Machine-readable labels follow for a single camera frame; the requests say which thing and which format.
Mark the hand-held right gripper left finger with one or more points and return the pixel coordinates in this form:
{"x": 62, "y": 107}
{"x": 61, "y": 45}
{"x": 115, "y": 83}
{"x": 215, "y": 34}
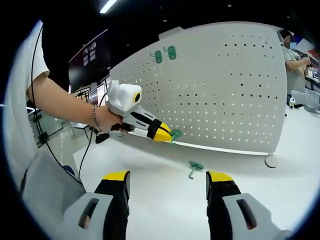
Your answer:
{"x": 110, "y": 215}

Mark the large dark wall display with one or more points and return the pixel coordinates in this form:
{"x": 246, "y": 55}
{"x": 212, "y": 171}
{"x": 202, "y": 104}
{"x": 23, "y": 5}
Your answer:
{"x": 87, "y": 60}

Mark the ceiling light strip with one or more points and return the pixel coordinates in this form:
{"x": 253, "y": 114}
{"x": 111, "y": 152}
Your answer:
{"x": 108, "y": 6}

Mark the small black white toy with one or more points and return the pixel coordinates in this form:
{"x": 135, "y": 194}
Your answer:
{"x": 293, "y": 102}

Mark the clear plastic box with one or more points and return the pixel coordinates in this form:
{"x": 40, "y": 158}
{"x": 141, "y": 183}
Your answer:
{"x": 311, "y": 101}

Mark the white mesh office chair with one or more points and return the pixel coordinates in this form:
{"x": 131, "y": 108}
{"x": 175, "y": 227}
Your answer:
{"x": 50, "y": 180}

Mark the green hook assembly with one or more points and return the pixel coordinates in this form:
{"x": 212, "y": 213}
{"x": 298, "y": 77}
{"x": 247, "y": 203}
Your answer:
{"x": 176, "y": 133}
{"x": 171, "y": 52}
{"x": 158, "y": 56}
{"x": 194, "y": 166}

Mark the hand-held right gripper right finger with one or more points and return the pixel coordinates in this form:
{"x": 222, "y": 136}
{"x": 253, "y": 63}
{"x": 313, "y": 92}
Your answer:
{"x": 225, "y": 215}

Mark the white perforated mounting plate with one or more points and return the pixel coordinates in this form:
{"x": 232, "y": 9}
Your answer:
{"x": 212, "y": 87}

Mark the person's white shirt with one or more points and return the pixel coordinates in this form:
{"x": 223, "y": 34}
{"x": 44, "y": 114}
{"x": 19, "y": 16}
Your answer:
{"x": 20, "y": 75}

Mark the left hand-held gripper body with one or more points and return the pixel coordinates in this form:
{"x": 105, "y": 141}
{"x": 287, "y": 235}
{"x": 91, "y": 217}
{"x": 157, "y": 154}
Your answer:
{"x": 123, "y": 100}

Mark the black computer mouse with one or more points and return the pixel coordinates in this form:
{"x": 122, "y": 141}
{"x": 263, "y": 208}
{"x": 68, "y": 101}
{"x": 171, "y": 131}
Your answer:
{"x": 102, "y": 138}

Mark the person's left hand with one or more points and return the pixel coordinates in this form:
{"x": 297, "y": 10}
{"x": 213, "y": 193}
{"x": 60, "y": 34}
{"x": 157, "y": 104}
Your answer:
{"x": 107, "y": 120}

